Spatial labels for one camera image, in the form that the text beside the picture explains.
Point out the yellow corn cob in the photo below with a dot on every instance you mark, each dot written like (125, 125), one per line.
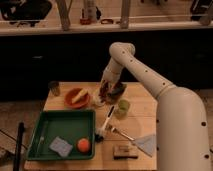
(81, 93)

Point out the blue grey cloth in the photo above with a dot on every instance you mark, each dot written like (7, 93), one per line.
(146, 144)

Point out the white black brush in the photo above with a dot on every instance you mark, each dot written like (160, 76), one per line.
(100, 131)

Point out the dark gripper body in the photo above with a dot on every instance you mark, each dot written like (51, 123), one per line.
(106, 90)

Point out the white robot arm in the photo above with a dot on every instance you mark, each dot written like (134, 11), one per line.
(182, 128)

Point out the black pole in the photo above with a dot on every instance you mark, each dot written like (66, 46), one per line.
(17, 158)

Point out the blue sponge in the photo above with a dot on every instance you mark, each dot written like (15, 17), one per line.
(62, 147)

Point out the green plastic tray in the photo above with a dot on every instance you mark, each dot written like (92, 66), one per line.
(69, 125)

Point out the red bowl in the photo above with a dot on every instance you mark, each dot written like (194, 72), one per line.
(80, 104)

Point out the brown wooden block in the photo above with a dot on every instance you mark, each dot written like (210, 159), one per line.
(124, 152)

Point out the dark small cup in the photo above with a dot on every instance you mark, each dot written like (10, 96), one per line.
(54, 88)

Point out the white paper cup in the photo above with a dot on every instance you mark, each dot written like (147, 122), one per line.
(98, 101)

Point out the metal fork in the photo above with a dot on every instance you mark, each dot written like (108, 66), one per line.
(115, 130)

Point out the green plastic cup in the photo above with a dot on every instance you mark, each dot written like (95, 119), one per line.
(122, 109)

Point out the clear utensil in tray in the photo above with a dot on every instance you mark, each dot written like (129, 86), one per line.
(42, 137)

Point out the orange ball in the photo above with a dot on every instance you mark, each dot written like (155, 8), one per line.
(83, 145)

